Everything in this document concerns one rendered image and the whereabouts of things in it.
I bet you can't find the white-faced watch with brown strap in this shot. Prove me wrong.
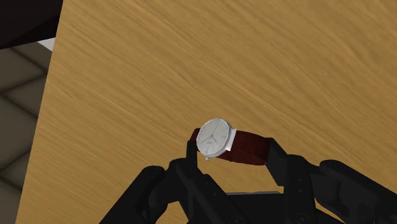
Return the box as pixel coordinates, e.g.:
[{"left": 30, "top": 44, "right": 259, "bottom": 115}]
[{"left": 189, "top": 118, "right": 272, "bottom": 167}]

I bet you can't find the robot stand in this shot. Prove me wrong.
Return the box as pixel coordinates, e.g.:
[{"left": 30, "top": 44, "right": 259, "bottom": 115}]
[{"left": 0, "top": 0, "right": 64, "bottom": 50}]

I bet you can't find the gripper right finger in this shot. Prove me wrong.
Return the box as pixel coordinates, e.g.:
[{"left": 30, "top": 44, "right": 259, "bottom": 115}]
[{"left": 265, "top": 137, "right": 397, "bottom": 224}]

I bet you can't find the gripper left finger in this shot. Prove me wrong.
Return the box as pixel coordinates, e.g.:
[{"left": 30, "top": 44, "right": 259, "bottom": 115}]
[{"left": 99, "top": 140, "right": 249, "bottom": 224}]

